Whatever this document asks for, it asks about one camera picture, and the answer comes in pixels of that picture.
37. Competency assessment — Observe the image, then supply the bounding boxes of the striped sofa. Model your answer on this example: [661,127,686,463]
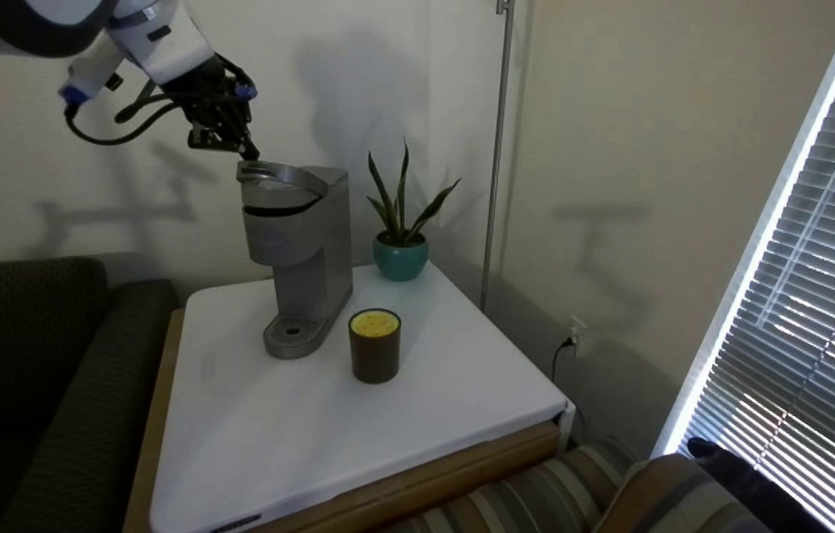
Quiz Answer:
[376,438,775,533]

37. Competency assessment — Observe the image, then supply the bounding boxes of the wooden table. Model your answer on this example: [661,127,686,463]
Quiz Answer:
[122,304,566,533]

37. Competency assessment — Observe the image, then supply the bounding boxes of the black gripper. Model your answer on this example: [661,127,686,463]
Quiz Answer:
[159,54,262,167]

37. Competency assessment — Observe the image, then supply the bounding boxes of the white plastic board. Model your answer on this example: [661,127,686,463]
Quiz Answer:
[148,261,578,533]

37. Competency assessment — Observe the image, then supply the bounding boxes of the wall plug with cable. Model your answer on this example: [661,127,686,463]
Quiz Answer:
[548,313,589,386]

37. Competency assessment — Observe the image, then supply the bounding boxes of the dark gray sofa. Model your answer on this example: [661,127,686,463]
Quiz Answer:
[0,256,182,533]

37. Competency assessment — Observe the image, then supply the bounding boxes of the thin metal pole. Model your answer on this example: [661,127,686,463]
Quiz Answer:
[477,0,520,313]

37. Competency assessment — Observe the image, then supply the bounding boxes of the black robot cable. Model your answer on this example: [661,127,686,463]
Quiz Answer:
[58,81,185,152]

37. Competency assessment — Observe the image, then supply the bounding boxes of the gray coffee machine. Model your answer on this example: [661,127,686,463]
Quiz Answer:
[237,156,356,361]

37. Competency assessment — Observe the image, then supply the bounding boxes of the dark candle jar yellow wax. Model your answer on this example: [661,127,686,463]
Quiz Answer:
[347,304,404,386]

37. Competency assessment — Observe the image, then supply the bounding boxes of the white window blinds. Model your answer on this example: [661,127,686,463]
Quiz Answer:
[652,0,835,533]

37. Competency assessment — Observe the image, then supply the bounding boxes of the snake plant in teal pot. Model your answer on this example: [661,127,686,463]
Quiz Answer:
[364,143,464,284]

